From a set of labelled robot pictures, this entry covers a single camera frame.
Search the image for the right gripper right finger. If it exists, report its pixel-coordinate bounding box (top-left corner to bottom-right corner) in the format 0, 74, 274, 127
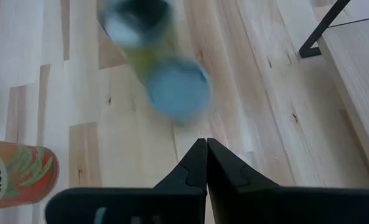
207, 138, 369, 224

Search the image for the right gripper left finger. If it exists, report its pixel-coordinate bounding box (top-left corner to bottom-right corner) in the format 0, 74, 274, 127
44, 138, 207, 224

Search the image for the small green-label tin can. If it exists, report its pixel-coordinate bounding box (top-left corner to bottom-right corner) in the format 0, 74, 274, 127
96, 0, 212, 128

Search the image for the small orange-label tin can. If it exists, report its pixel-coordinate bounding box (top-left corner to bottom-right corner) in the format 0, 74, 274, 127
0, 139, 60, 212

